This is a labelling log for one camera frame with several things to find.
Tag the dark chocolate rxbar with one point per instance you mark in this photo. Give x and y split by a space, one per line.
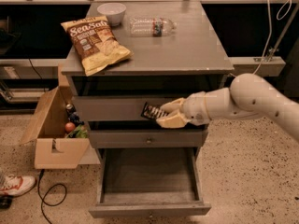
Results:
152 112

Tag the green snack bag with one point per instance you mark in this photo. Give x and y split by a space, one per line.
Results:
79 132

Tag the sea salt chips bag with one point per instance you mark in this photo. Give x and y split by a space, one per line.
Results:
95 43

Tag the grey wooden drawer cabinet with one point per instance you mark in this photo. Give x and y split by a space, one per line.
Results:
190 60

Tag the open bottom grey drawer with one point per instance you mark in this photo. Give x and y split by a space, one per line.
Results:
149 182

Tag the white and red sneaker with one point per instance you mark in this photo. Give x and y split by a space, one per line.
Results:
16 185

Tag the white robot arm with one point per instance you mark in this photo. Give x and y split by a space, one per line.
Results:
248 97

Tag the blue snack package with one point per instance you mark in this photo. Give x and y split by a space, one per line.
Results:
74 118

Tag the middle grey drawer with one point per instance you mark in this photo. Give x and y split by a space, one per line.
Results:
147 138

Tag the red apple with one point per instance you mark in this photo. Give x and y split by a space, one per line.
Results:
69 127

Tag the white bowl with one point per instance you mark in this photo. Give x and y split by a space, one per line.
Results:
113 11

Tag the cardboard box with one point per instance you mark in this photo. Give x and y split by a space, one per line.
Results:
46 129

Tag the clear plastic water bottle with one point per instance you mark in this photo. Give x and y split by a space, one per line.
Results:
151 27

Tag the top grey drawer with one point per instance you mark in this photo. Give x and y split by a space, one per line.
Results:
115 108

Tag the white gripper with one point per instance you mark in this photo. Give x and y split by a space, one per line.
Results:
194 108

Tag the dark soda can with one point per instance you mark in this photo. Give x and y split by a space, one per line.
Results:
70 108

